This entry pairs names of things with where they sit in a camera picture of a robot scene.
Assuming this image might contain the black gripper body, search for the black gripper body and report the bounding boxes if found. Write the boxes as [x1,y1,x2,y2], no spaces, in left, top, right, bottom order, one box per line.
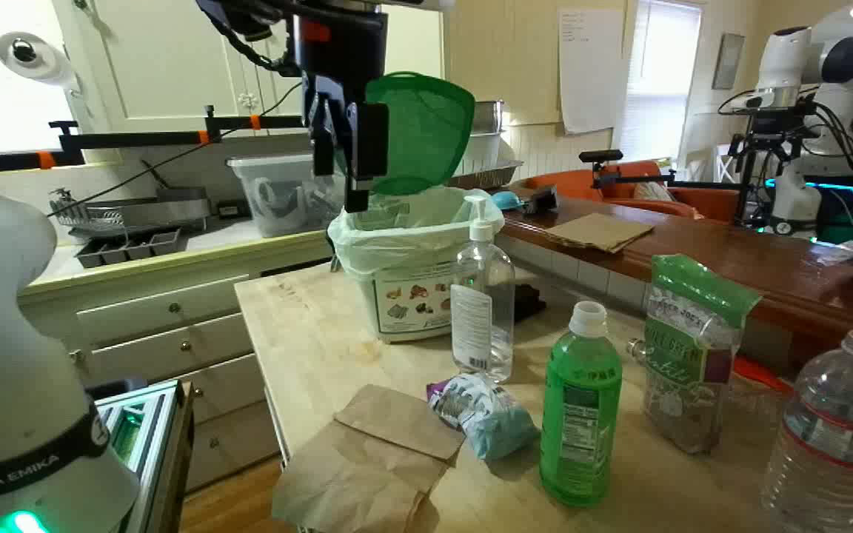
[294,5,388,174]

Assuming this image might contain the white bottle lid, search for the white bottle lid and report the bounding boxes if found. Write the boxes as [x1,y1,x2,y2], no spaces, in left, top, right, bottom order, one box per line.
[570,299,607,338]

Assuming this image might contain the green liquid bottle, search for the green liquid bottle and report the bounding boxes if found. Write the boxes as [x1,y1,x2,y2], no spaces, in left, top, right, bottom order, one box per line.
[540,331,622,507]

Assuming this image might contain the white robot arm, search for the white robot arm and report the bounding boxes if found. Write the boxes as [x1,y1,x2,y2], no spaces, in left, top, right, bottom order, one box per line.
[0,194,140,533]

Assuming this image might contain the green compost bin lid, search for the green compost bin lid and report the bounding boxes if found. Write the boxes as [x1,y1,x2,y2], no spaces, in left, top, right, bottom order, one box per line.
[365,70,475,194]

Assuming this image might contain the clear sanitizer bottle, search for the clear sanitizer bottle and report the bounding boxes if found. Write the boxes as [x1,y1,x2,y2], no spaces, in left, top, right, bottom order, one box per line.
[451,193,516,381]

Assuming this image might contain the clear water bottle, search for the clear water bottle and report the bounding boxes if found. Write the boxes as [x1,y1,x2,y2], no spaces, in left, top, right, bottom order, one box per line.
[762,328,853,533]

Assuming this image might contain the clear plastic storage bin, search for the clear plastic storage bin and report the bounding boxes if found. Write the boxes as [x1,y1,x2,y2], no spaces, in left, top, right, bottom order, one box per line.
[229,153,342,237]

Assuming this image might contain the white compost bin with liner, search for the white compost bin with liner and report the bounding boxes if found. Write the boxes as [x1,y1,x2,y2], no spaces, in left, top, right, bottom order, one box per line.
[330,185,503,341]

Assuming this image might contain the white kitchen cabinet drawers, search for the white kitchen cabinet drawers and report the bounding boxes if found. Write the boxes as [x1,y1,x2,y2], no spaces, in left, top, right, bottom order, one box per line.
[20,225,330,488]

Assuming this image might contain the brown cardboard piece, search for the brown cardboard piece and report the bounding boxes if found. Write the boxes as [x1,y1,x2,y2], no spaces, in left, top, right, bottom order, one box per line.
[550,212,648,254]

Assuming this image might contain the paper towel roll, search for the paper towel roll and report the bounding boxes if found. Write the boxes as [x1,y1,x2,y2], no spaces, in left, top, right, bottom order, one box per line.
[0,32,74,86]

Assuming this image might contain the blue plastic wrapped packet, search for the blue plastic wrapped packet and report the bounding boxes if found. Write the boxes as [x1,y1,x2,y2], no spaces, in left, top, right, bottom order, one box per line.
[426,372,540,462]

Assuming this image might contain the brown paper bag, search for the brown paper bag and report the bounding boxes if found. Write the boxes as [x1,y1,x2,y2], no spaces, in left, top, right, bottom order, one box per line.
[274,384,463,533]

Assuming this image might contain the green top snack bag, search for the green top snack bag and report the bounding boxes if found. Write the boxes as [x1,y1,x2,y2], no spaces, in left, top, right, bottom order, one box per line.
[644,254,759,456]

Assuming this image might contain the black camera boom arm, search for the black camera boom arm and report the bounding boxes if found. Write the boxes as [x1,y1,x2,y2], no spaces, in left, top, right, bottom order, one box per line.
[0,110,305,171]

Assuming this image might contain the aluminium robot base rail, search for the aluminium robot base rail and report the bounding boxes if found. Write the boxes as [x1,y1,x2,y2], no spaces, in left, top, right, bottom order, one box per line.
[97,379,194,533]

